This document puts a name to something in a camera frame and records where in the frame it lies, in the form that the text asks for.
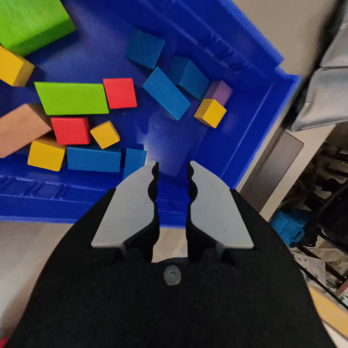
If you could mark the blue floor tub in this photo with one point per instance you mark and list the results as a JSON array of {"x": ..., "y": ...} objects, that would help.
[{"x": 289, "y": 225}]

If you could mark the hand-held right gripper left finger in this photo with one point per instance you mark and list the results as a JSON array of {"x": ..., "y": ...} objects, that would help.
[{"x": 126, "y": 215}]

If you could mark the grey desk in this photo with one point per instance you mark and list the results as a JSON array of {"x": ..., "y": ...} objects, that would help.
[{"x": 22, "y": 261}]

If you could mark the blue plastic bin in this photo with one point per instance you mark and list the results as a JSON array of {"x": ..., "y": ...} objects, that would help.
[{"x": 234, "y": 49}]

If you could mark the white board stand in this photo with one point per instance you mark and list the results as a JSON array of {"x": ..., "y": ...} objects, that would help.
[{"x": 323, "y": 81}]

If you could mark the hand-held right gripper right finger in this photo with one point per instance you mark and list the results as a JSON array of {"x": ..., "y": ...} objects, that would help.
[{"x": 217, "y": 215}]

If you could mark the pile of coloured wooden blocks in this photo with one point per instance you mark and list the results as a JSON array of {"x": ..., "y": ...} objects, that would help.
[{"x": 73, "y": 98}]

